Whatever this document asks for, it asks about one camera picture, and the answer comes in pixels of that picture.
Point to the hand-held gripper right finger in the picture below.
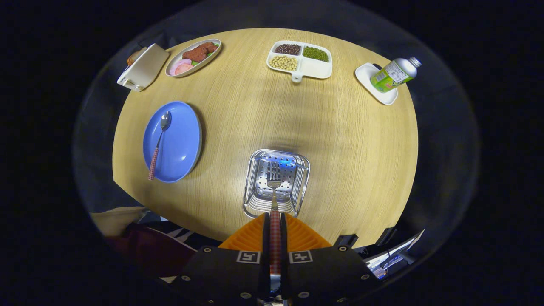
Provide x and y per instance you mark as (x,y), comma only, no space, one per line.
(285,238)

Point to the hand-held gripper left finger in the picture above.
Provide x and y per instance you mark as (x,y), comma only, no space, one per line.
(265,238)

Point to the black table clamp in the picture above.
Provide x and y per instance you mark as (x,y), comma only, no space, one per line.
(386,236)
(345,240)

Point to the perforated metal cutlery basket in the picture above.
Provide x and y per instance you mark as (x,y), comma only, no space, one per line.
(295,170)

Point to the person's striped garment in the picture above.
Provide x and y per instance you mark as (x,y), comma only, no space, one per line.
(178,234)

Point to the person's dark red garment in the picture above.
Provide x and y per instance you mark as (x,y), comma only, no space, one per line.
(148,255)

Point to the blue round plate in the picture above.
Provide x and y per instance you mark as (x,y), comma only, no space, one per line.
(180,140)

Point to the person's beige garment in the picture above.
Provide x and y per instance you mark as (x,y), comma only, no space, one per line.
(114,219)

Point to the white divided tray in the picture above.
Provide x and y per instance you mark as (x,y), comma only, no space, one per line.
(316,68)

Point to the pile of yellow soybeans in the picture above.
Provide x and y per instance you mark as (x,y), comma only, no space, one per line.
(284,63)

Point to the small white square dish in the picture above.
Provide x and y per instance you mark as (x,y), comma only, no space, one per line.
(365,75)

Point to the pile of green mung beans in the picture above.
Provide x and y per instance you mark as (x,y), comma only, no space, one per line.
(315,54)

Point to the pink ham slice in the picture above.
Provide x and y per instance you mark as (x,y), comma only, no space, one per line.
(185,69)
(179,63)

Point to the pile of dark red beans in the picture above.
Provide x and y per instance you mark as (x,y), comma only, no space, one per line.
(288,49)

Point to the green lettuce leaf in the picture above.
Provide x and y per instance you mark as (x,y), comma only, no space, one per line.
(210,55)

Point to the silver bottle with green label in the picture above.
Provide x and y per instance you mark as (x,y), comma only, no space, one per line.
(393,75)

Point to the oval beige food plate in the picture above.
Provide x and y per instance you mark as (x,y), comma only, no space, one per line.
(176,63)

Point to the large brown meat piece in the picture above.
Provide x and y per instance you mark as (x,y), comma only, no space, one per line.
(195,54)

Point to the small brown meat piece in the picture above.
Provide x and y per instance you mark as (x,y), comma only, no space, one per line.
(210,46)

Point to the cream white toaster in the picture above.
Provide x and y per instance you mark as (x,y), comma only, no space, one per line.
(146,68)

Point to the brown toast slice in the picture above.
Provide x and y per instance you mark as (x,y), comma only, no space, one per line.
(135,56)

